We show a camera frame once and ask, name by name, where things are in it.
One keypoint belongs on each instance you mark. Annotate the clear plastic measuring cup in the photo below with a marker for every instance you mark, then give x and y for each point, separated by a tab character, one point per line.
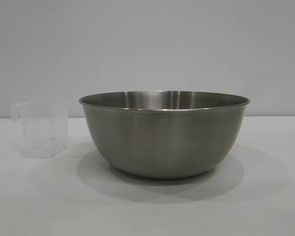
44	127

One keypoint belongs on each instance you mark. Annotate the stainless steel mixing bowl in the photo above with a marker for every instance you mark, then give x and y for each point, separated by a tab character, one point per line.
162	137

